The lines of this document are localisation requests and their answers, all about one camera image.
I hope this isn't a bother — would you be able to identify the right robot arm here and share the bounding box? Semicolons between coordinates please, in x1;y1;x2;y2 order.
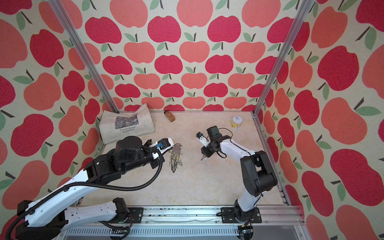
196;126;278;223

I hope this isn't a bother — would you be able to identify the left aluminium frame post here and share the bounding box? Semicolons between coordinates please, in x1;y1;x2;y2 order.
48;0;120;113

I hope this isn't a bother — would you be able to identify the right aluminium frame post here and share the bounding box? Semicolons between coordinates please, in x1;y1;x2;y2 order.
253;0;315;118

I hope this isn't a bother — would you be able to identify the metal key organizer plate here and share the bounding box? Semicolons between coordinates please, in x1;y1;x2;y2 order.
169;143;183;173

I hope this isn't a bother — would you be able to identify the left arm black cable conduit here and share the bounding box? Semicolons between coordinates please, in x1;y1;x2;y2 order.
4;143;165;240

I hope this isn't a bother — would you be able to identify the front aluminium rail base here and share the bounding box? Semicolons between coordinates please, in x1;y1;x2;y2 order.
56;202;310;240

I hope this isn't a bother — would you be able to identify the small amber bottle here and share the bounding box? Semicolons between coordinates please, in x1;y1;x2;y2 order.
164;110;176;122

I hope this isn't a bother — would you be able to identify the aluminium frame post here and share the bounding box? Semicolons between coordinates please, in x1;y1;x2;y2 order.
48;0;120;113
253;0;315;118

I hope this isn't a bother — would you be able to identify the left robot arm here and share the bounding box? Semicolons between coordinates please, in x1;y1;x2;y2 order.
5;136;175;240

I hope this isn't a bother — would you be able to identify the beige printed tote bag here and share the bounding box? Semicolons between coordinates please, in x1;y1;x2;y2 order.
99;104;155;144

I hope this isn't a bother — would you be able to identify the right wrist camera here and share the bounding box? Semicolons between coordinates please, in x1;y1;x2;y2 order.
196;132;210;147

